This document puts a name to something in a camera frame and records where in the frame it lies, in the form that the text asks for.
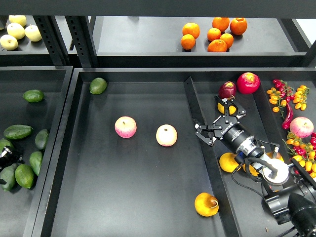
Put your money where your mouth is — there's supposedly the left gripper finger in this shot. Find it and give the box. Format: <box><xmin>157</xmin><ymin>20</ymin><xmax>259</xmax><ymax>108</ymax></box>
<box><xmin>0</xmin><ymin>146</ymin><xmax>23</xmax><ymax>170</ymax></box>

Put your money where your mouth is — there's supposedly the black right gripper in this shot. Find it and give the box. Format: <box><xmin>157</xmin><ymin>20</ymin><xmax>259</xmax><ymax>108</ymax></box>
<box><xmin>193</xmin><ymin>96</ymin><xmax>254</xmax><ymax>153</ymax></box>

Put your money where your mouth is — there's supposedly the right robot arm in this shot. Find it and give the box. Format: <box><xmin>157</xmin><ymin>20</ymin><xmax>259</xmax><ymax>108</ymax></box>
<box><xmin>189</xmin><ymin>96</ymin><xmax>316</xmax><ymax>237</ymax></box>

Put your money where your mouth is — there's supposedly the dark avocado left edge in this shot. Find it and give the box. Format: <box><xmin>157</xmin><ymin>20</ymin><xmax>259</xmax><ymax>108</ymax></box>
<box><xmin>0</xmin><ymin>138</ymin><xmax>14</xmax><ymax>152</ymax></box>

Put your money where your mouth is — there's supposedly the dark avocado bottom left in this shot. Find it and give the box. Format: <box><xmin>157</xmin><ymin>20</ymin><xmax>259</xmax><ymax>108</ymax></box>
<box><xmin>0</xmin><ymin>163</ymin><xmax>18</xmax><ymax>191</ymax></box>

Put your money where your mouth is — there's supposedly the dark green long avocado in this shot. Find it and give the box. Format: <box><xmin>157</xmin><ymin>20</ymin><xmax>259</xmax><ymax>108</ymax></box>
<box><xmin>3</xmin><ymin>124</ymin><xmax>33</xmax><ymax>140</ymax></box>

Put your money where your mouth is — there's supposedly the green avocado lower tray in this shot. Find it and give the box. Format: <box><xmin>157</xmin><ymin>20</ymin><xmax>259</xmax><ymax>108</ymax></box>
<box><xmin>29</xmin><ymin>151</ymin><xmax>43</xmax><ymax>176</ymax></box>

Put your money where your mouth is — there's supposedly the green avocado tray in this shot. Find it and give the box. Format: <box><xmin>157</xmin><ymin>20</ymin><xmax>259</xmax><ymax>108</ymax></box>
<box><xmin>22</xmin><ymin>89</ymin><xmax>44</xmax><ymax>103</ymax></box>
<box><xmin>29</xmin><ymin>151</ymin><xmax>43</xmax><ymax>176</ymax></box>

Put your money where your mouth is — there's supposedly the yellow pear right tray left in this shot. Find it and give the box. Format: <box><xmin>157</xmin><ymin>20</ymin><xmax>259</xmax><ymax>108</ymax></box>
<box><xmin>219</xmin><ymin>152</ymin><xmax>238</xmax><ymax>173</ymax></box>

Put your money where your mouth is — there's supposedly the yellow pear tray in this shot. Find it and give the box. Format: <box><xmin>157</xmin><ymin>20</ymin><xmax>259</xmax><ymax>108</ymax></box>
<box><xmin>219</xmin><ymin>152</ymin><xmax>238</xmax><ymax>173</ymax></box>
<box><xmin>242</xmin><ymin>164</ymin><xmax>258</xmax><ymax>176</ymax></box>

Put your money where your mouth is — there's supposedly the yellow pear right tray middle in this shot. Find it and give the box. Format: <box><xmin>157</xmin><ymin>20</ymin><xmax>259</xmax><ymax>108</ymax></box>
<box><xmin>242</xmin><ymin>164</ymin><xmax>258</xmax><ymax>176</ymax></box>

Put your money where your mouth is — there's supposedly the green avocado upper left tray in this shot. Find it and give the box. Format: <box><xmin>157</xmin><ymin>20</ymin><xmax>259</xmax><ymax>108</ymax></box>
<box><xmin>22</xmin><ymin>89</ymin><xmax>44</xmax><ymax>103</ymax></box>

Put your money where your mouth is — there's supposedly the green avocado at tray corner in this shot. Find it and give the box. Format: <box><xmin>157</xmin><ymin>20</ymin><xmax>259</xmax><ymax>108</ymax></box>
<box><xmin>89</xmin><ymin>78</ymin><xmax>107</xmax><ymax>95</ymax></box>

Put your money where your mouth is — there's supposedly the pale yellow pear front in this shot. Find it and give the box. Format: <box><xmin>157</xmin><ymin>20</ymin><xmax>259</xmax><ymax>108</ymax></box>
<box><xmin>0</xmin><ymin>35</ymin><xmax>18</xmax><ymax>51</ymax></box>

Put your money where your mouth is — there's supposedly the pale yellow pear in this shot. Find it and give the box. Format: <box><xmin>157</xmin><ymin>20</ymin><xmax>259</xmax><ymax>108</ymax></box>
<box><xmin>0</xmin><ymin>35</ymin><xmax>18</xmax><ymax>51</ymax></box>
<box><xmin>25</xmin><ymin>25</ymin><xmax>42</xmax><ymax>42</ymax></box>
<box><xmin>6</xmin><ymin>23</ymin><xmax>25</xmax><ymax>40</ymax></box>
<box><xmin>8</xmin><ymin>15</ymin><xmax>27</xmax><ymax>27</ymax></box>

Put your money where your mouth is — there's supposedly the pale yellow pear right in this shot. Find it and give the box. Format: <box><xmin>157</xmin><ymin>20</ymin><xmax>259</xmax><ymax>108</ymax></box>
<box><xmin>25</xmin><ymin>25</ymin><xmax>42</xmax><ymax>42</ymax></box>

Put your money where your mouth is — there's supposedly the pale yellow pear middle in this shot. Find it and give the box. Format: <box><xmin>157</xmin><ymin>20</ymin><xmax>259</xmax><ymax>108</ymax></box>
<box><xmin>6</xmin><ymin>23</ymin><xmax>25</xmax><ymax>40</ymax></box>

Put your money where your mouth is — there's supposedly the pale yellow pear top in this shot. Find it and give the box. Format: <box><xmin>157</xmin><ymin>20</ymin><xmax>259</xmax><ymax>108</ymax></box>
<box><xmin>8</xmin><ymin>15</ymin><xmax>27</xmax><ymax>27</ymax></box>

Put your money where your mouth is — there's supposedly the dark red apple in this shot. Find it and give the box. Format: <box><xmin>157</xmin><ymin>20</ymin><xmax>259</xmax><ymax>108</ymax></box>
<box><xmin>218</xmin><ymin>81</ymin><xmax>237</xmax><ymax>99</ymax></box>

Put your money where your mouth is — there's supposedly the bright red apple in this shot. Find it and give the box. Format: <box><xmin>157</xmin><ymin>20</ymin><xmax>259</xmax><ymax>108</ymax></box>
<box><xmin>237</xmin><ymin>72</ymin><xmax>261</xmax><ymax>94</ymax></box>

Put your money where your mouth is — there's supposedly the pale pink apple centre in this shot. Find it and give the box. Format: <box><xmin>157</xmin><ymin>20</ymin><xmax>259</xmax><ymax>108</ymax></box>
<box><xmin>156</xmin><ymin>124</ymin><xmax>178</xmax><ymax>147</ymax></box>

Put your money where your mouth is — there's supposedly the upper cherry tomato bunch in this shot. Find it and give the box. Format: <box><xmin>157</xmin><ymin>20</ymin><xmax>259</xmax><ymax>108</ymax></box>
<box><xmin>266</xmin><ymin>79</ymin><xmax>309</xmax><ymax>118</ymax></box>

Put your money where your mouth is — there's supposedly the cherry tomato bunch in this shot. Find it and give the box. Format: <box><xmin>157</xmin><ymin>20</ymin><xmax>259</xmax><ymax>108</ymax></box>
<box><xmin>266</xmin><ymin>79</ymin><xmax>309</xmax><ymax>118</ymax></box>
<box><xmin>284</xmin><ymin>132</ymin><xmax>316</xmax><ymax>180</ymax></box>

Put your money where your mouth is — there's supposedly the black left tray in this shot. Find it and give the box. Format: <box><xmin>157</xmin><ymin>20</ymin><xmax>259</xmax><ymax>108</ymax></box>
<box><xmin>0</xmin><ymin>66</ymin><xmax>73</xmax><ymax>237</ymax></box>

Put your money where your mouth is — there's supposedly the black tray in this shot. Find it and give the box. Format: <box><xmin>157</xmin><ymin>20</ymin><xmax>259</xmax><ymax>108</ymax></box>
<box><xmin>32</xmin><ymin>68</ymin><xmax>292</xmax><ymax>237</ymax></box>
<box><xmin>0</xmin><ymin>66</ymin><xmax>73</xmax><ymax>237</ymax></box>

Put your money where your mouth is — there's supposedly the red chili pepper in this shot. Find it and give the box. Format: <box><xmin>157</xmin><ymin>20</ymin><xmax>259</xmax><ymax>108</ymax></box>
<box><xmin>281</xmin><ymin>103</ymin><xmax>293</xmax><ymax>129</ymax></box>

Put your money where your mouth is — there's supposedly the orange front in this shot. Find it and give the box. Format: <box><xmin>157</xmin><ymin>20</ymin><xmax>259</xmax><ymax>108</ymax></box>
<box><xmin>207</xmin><ymin>39</ymin><xmax>227</xmax><ymax>52</ymax></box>

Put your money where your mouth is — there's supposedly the small orange right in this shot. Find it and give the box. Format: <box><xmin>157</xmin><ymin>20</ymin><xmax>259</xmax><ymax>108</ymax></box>
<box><xmin>220</xmin><ymin>33</ymin><xmax>234</xmax><ymax>49</ymax></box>

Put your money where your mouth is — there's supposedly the small orange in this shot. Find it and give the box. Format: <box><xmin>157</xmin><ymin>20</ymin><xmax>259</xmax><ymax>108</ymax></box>
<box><xmin>220</xmin><ymin>33</ymin><xmax>234</xmax><ymax>49</ymax></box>
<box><xmin>207</xmin><ymin>28</ymin><xmax>222</xmax><ymax>42</ymax></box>

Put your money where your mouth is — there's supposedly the orange lower left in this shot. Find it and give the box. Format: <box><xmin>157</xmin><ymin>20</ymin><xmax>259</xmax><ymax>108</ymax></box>
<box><xmin>181</xmin><ymin>34</ymin><xmax>196</xmax><ymax>50</ymax></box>

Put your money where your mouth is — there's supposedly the small orange centre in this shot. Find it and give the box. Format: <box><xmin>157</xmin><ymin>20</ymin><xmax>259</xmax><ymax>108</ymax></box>
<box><xmin>207</xmin><ymin>28</ymin><xmax>222</xmax><ymax>42</ymax></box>

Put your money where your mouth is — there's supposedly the pink apple right side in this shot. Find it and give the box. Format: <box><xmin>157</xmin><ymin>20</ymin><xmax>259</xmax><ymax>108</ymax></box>
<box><xmin>289</xmin><ymin>117</ymin><xmax>314</xmax><ymax>138</ymax></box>

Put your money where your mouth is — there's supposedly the pink apple left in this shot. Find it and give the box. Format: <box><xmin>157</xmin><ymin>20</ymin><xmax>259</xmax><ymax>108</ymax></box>
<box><xmin>115</xmin><ymin>116</ymin><xmax>137</xmax><ymax>139</ymax></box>

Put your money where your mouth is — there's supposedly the lower cherry tomato bunch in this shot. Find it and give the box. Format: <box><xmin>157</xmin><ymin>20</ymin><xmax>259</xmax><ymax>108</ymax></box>
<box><xmin>284</xmin><ymin>132</ymin><xmax>316</xmax><ymax>180</ymax></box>

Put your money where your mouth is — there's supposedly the orange top left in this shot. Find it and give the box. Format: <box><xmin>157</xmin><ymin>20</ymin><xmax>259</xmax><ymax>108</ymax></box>
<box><xmin>182</xmin><ymin>22</ymin><xmax>200</xmax><ymax>39</ymax></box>

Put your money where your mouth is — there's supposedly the orange top right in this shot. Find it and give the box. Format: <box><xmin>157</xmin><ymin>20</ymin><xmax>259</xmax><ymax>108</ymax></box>
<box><xmin>230</xmin><ymin>18</ymin><xmax>247</xmax><ymax>36</ymax></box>

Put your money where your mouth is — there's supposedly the orange top centre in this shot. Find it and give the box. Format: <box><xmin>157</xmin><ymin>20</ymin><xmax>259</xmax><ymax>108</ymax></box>
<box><xmin>212</xmin><ymin>17</ymin><xmax>230</xmax><ymax>32</ymax></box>

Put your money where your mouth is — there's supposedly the black centre tray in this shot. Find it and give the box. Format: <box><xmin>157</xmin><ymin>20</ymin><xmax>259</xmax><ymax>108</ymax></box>
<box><xmin>32</xmin><ymin>68</ymin><xmax>292</xmax><ymax>237</ymax></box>

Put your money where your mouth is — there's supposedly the black upper shelf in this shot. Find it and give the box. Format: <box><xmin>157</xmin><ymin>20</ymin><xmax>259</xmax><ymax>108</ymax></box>
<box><xmin>0</xmin><ymin>0</ymin><xmax>316</xmax><ymax>68</ymax></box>

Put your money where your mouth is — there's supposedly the dark avocado by tray wall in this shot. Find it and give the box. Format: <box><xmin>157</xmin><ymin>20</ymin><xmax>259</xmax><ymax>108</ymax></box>
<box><xmin>35</xmin><ymin>129</ymin><xmax>49</xmax><ymax>151</ymax></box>

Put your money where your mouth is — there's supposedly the black shelf post left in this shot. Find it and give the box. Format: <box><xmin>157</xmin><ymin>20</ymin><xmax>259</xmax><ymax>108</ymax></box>
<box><xmin>33</xmin><ymin>15</ymin><xmax>71</xmax><ymax>66</ymax></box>

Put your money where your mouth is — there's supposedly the black shelf post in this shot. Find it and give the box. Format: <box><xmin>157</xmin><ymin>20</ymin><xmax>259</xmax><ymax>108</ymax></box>
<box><xmin>65</xmin><ymin>16</ymin><xmax>99</xmax><ymax>68</ymax></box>
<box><xmin>33</xmin><ymin>15</ymin><xmax>71</xmax><ymax>66</ymax></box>

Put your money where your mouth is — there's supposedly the black shelf post right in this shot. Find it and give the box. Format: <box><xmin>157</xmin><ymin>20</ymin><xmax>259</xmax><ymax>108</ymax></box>
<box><xmin>65</xmin><ymin>16</ymin><xmax>99</xmax><ymax>68</ymax></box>

